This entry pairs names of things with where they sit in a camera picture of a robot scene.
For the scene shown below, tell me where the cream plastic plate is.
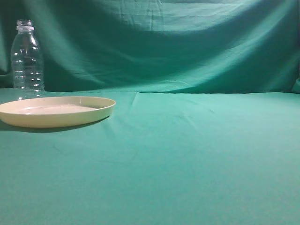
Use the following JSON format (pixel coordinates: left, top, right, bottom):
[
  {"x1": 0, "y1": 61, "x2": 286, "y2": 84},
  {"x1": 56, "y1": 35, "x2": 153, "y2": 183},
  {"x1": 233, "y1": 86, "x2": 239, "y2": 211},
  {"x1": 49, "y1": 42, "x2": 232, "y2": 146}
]
[{"x1": 0, "y1": 96, "x2": 116, "y2": 128}]

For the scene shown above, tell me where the green cloth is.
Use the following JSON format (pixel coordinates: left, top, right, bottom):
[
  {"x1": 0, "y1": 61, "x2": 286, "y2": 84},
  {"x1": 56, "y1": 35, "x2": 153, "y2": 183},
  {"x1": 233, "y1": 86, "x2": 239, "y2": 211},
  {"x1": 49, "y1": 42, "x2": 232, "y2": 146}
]
[{"x1": 0, "y1": 0, "x2": 300, "y2": 225}]

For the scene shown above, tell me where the clear plastic bottle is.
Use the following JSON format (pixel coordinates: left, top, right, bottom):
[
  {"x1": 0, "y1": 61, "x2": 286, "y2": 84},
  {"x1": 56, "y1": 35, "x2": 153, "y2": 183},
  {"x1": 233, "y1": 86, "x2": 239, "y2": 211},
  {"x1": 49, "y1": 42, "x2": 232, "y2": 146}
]
[{"x1": 11, "y1": 19, "x2": 45, "y2": 100}]

